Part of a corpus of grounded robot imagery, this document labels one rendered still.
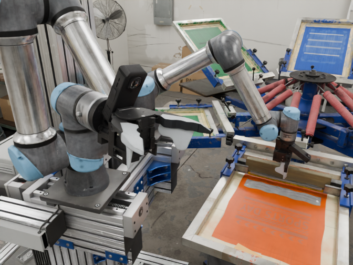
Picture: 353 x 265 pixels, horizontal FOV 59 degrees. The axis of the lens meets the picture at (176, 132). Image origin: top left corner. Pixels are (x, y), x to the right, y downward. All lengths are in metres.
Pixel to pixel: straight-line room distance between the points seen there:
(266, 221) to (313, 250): 0.22
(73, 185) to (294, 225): 0.92
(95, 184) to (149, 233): 1.72
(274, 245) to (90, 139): 0.91
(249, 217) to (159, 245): 1.31
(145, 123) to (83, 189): 0.58
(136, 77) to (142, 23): 6.11
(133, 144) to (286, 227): 1.10
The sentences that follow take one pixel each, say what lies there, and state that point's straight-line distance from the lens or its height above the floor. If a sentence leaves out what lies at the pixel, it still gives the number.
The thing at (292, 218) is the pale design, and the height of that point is 0.96.
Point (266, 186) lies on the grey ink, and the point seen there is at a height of 0.96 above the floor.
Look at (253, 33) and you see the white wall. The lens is 5.77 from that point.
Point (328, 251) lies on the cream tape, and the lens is 1.42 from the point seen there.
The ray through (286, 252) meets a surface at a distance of 1.35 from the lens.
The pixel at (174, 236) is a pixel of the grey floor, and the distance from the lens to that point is 2.71.
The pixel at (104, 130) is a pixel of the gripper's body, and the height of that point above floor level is 1.64.
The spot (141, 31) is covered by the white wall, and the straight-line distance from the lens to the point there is 6.66.
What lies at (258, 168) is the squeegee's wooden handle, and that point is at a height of 1.02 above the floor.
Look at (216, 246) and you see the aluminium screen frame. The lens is 1.27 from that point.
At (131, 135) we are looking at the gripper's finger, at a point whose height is 1.69.
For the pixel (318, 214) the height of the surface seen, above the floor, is 0.96.
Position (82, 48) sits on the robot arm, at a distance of 0.84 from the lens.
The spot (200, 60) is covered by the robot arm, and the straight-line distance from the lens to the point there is 1.45.
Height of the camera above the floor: 1.89
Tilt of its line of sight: 26 degrees down
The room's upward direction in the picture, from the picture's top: straight up
